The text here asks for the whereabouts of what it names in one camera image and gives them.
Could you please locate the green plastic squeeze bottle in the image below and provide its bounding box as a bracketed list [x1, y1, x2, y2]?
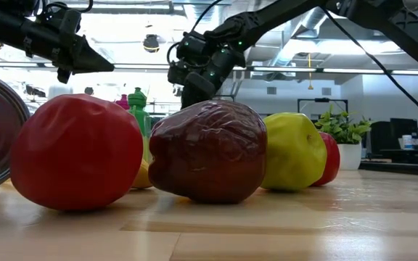
[127, 86, 152, 164]

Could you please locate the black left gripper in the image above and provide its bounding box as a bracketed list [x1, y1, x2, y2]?
[51, 9, 115, 84]

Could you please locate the green plant in white pot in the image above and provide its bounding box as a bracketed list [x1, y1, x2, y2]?
[314, 104, 374, 171]

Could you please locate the dark red toy apple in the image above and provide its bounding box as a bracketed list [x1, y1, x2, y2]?
[147, 99, 269, 205]

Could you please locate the yellow hanging cord pendant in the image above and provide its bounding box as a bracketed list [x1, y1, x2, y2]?
[306, 54, 314, 91]

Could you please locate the pink plastic squeeze bottle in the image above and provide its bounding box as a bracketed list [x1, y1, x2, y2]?
[115, 94, 131, 112]

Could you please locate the yellow toy pear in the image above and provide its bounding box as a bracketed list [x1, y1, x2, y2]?
[131, 159, 154, 190]

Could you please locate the black background monitor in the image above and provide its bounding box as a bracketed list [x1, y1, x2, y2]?
[390, 117, 418, 141]

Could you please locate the black background desk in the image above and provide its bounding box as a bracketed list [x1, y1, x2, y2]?
[359, 148, 418, 178]

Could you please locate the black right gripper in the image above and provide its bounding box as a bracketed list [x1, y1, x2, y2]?
[181, 70, 218, 109]

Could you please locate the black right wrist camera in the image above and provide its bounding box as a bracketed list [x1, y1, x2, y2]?
[167, 30, 210, 88]

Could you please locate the white cup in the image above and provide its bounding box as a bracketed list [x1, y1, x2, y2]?
[401, 134, 414, 151]

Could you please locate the green toy apple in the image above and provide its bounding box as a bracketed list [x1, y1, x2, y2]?
[260, 112, 329, 193]

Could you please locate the black hanging ceiling fixture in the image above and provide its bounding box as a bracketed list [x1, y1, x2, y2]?
[142, 34, 161, 54]

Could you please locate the overhead beam with light strips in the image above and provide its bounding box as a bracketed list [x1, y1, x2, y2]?
[0, 60, 418, 76]

